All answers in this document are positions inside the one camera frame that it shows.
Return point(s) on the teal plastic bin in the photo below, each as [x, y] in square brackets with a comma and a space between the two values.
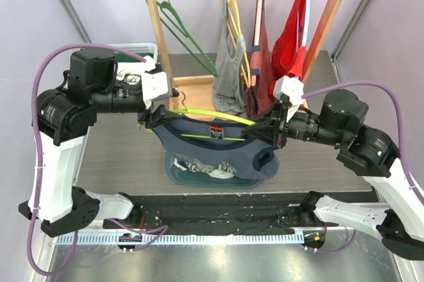
[199, 179]

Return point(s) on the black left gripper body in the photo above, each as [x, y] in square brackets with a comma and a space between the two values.
[146, 116]

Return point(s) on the light blue hanger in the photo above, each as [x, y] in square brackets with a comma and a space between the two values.
[302, 20]

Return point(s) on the white slotted cable duct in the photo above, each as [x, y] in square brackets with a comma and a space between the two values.
[127, 239]

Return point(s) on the yellow hanger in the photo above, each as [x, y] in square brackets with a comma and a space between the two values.
[234, 28]

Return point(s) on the red tank top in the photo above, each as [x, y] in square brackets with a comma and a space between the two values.
[283, 53]

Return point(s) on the grey tank top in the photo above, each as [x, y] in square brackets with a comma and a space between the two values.
[227, 91]

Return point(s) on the white plastic basket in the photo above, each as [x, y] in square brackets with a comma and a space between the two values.
[141, 49]

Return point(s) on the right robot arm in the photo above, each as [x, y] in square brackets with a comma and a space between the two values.
[369, 153]

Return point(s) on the pink hanger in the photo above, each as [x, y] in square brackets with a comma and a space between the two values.
[255, 56]

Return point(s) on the white tank top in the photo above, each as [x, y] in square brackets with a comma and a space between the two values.
[223, 170]

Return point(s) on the navy blue tank top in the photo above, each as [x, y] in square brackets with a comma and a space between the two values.
[218, 141]

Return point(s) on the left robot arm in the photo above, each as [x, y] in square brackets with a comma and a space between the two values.
[61, 119]

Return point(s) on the folded white printed shirt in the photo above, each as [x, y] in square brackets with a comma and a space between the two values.
[128, 73]

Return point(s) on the lime green hanger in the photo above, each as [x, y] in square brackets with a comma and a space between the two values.
[210, 113]

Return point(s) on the maroon tank top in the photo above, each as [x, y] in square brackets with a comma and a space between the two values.
[259, 98]

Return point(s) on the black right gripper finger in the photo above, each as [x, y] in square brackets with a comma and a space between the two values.
[261, 132]
[262, 121]

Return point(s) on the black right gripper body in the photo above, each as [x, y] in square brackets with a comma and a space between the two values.
[281, 128]

